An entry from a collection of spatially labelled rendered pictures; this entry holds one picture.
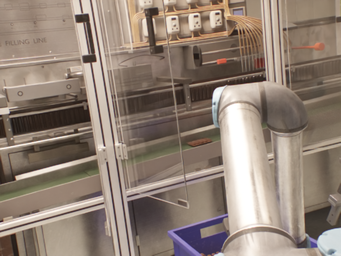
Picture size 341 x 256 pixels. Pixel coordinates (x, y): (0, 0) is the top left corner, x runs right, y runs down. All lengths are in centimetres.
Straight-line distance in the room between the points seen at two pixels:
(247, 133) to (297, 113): 22
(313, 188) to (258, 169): 188
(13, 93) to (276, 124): 111
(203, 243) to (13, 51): 123
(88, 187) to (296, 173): 93
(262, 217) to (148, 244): 157
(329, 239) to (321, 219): 223
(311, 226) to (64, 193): 158
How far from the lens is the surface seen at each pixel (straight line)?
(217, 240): 216
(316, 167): 300
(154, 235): 256
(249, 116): 130
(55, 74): 245
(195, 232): 209
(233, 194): 111
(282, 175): 154
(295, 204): 161
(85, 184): 210
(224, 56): 265
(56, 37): 252
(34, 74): 243
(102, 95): 199
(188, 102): 234
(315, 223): 314
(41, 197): 207
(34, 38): 250
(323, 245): 95
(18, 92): 210
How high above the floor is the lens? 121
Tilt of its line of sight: 12 degrees down
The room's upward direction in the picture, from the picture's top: 7 degrees counter-clockwise
